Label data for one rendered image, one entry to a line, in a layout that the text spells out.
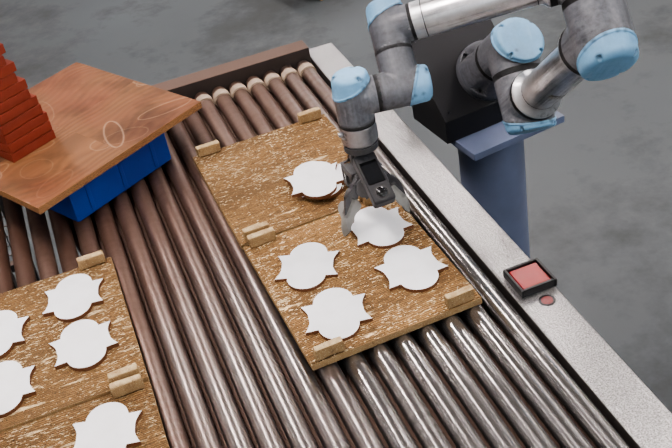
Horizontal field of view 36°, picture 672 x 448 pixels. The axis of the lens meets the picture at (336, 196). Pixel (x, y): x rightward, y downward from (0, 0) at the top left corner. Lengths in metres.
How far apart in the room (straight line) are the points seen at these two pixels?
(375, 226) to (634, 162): 1.97
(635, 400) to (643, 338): 1.44
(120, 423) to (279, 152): 0.87
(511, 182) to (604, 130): 1.54
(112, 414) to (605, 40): 1.12
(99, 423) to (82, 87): 1.14
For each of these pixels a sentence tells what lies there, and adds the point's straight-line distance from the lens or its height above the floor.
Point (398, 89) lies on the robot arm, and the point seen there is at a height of 1.25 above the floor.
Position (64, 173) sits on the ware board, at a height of 1.04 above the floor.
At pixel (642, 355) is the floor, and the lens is 3.18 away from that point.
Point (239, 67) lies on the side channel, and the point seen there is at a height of 0.95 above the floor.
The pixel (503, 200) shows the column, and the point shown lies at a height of 0.65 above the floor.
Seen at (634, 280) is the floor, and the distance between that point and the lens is 3.44.
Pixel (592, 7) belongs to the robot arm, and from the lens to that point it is 1.98.
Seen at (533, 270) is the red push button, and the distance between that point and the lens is 2.02.
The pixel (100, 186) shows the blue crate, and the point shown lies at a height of 0.97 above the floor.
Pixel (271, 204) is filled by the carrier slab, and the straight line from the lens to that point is 2.29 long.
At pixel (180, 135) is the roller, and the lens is 2.67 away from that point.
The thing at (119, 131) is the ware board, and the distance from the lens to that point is 2.51.
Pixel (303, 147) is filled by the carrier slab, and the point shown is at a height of 0.94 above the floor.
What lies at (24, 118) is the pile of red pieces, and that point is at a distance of 2.51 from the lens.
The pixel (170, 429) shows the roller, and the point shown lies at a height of 0.92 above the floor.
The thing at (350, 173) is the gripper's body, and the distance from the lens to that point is 2.08.
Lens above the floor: 2.22
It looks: 34 degrees down
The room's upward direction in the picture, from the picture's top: 10 degrees counter-clockwise
